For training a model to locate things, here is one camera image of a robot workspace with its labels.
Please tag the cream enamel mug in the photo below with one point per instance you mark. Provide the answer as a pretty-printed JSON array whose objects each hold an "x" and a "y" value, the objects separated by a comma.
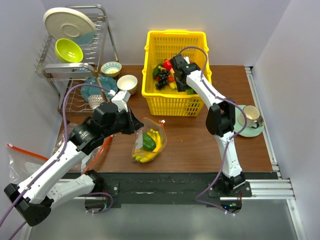
[{"x": 253, "y": 116}]

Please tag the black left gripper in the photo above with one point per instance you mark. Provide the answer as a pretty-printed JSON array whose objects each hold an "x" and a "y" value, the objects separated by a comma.
[{"x": 133, "y": 123}]

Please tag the crumpled clear plastic bag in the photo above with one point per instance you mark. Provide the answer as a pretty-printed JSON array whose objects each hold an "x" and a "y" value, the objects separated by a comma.
[{"x": 88, "y": 161}]

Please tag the yellow toy pear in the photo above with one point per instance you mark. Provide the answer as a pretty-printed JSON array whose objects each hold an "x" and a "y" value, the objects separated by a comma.
[{"x": 173, "y": 85}]

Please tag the dark green toy pepper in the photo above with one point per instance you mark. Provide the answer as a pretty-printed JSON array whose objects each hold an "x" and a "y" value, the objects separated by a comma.
[{"x": 157, "y": 71}]

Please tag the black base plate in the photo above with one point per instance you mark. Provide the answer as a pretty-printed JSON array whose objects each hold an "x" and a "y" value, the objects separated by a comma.
[{"x": 177, "y": 188}]

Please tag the white cream bowl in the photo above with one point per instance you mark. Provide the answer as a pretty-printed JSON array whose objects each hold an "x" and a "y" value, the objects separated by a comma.
[{"x": 128, "y": 83}]

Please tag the yellow plastic basket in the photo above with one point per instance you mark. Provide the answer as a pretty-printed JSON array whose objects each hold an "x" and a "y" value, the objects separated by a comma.
[{"x": 162, "y": 45}]

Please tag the clear zip top bag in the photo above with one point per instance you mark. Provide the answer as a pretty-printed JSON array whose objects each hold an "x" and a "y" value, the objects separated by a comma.
[{"x": 150, "y": 124}]

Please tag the teal patterned small bowl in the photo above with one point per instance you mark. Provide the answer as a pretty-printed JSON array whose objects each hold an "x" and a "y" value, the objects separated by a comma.
[{"x": 111, "y": 69}]

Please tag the black toy grapes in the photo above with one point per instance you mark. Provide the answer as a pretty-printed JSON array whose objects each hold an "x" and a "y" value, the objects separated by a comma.
[{"x": 162, "y": 79}]

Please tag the yellow toy banana bunch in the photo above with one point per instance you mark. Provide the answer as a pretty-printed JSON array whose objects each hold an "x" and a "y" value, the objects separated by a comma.
[{"x": 142, "y": 156}]

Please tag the teal scalloped plate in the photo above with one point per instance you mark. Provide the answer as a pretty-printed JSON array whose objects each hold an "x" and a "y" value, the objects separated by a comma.
[{"x": 106, "y": 81}]

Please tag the green toy cucumber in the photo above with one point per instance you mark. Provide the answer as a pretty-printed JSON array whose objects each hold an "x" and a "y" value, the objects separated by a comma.
[{"x": 190, "y": 91}]

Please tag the mint green saucer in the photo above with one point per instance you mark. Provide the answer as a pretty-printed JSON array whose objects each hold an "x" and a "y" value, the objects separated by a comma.
[{"x": 239, "y": 124}]

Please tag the lime green bowl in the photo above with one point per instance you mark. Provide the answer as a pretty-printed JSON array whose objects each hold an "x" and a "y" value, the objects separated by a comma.
[{"x": 67, "y": 51}]

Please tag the large cream blue plate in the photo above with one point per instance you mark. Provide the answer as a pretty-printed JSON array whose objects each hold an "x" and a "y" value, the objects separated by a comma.
[{"x": 68, "y": 23}]

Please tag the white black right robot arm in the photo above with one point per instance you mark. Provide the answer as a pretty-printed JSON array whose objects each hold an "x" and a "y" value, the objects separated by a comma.
[{"x": 220, "y": 120}]

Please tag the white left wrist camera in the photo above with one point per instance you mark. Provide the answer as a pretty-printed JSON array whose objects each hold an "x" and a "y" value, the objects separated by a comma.
[{"x": 121, "y": 99}]

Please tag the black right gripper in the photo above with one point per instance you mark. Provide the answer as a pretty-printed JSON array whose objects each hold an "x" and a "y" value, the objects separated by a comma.
[{"x": 181, "y": 87}]

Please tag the green toy bell pepper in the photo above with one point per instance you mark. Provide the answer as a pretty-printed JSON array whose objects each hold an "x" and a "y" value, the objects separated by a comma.
[{"x": 148, "y": 143}]

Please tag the metal dish rack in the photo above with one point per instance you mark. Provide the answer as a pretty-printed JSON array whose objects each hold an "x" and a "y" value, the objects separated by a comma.
[{"x": 62, "y": 76}]

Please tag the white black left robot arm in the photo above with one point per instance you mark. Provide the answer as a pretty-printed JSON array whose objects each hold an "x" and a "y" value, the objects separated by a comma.
[{"x": 35, "y": 197}]

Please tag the clear bag red zipper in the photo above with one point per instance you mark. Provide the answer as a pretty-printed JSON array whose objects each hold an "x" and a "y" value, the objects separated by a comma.
[{"x": 23, "y": 163}]

